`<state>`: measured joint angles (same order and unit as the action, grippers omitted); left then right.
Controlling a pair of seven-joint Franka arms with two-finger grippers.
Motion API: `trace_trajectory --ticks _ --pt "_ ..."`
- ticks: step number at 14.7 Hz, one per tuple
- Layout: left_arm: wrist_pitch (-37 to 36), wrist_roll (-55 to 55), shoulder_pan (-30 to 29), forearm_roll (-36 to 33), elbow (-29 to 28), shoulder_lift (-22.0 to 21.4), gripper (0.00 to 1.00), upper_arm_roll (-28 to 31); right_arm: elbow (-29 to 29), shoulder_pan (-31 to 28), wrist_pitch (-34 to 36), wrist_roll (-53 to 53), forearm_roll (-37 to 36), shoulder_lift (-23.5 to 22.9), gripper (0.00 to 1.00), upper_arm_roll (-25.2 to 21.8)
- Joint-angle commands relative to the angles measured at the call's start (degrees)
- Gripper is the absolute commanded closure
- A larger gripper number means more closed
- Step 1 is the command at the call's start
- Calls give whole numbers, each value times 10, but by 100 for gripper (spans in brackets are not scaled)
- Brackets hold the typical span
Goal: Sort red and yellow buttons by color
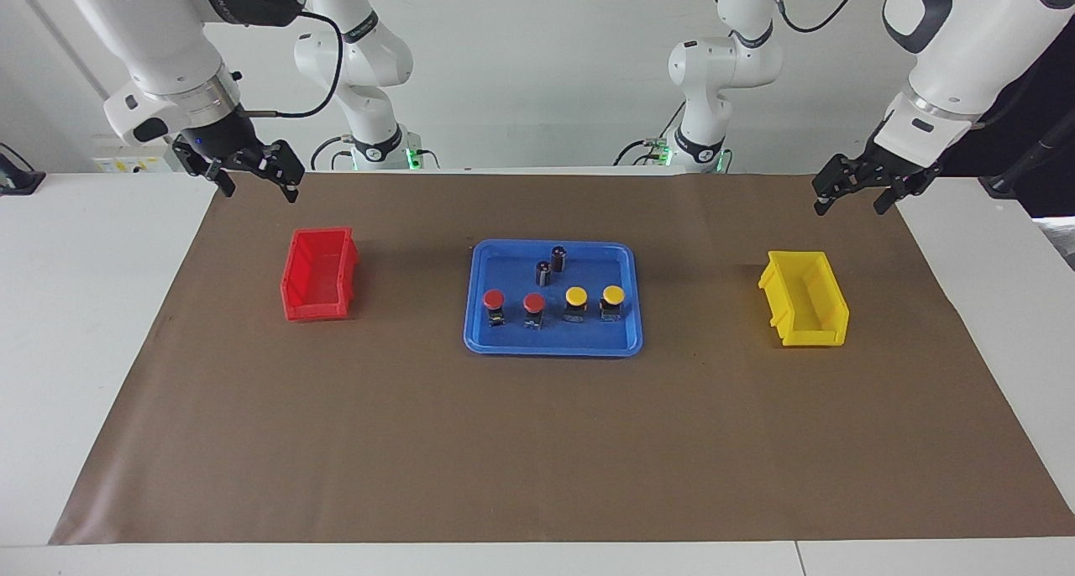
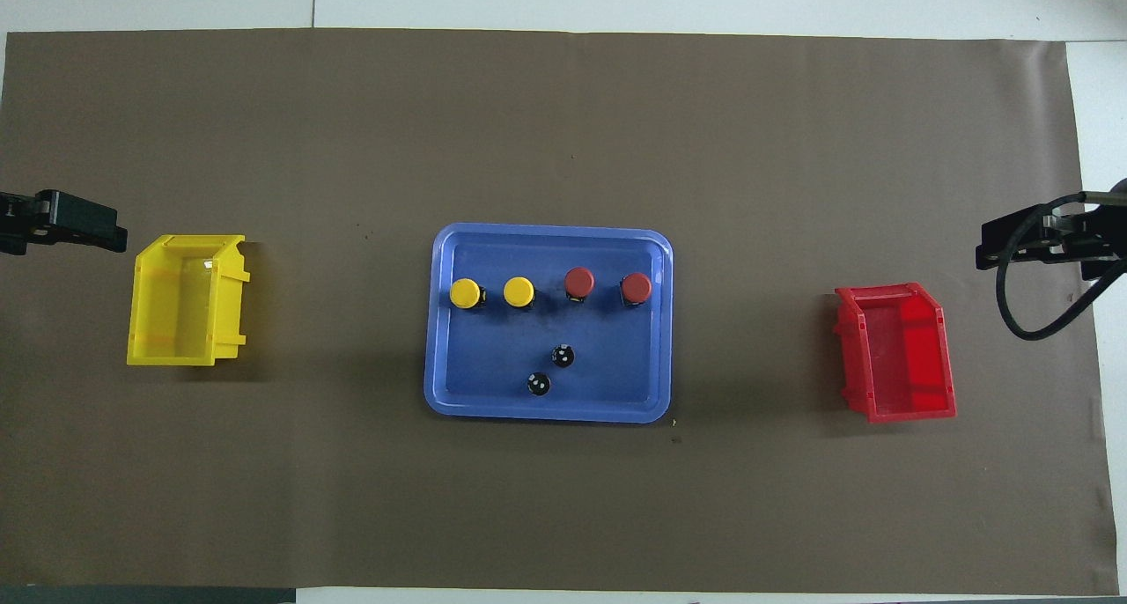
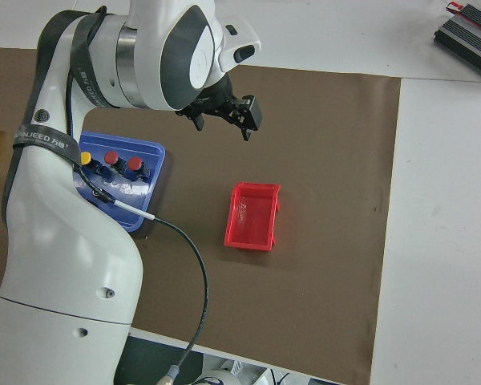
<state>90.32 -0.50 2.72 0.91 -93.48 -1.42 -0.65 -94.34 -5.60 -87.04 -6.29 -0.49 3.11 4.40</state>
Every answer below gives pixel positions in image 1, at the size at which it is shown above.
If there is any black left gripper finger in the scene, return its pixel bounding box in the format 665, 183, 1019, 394
812, 154, 864, 216
873, 180, 923, 216

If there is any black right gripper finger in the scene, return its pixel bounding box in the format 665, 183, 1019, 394
256, 139, 305, 203
172, 139, 238, 197

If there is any white box with yellow labels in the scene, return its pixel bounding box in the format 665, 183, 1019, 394
91, 135, 181, 174

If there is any black stand pole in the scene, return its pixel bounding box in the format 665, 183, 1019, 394
978, 114, 1075, 203

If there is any red plastic bin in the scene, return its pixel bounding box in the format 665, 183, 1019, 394
280, 227, 360, 322

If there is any yellow plastic bin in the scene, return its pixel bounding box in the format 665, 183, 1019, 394
758, 250, 850, 348

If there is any grey crinkled sheet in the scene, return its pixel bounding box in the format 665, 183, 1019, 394
1037, 217, 1075, 270

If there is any small black device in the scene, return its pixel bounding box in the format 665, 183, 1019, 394
0, 144, 47, 196

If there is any blue plastic tray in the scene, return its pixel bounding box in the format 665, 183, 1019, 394
464, 239, 644, 358

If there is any brown paper table mat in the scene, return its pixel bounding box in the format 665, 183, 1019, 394
49, 171, 1075, 546

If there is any black right base cable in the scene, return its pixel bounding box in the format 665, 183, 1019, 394
309, 135, 358, 171

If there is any black base cable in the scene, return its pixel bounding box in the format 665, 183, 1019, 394
616, 102, 685, 167
309, 135, 358, 171

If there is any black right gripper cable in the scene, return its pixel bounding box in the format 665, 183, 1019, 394
245, 9, 345, 119

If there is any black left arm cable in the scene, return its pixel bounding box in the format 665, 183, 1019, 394
768, 0, 872, 34

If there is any black left base cable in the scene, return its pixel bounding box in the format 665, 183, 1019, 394
616, 102, 685, 167

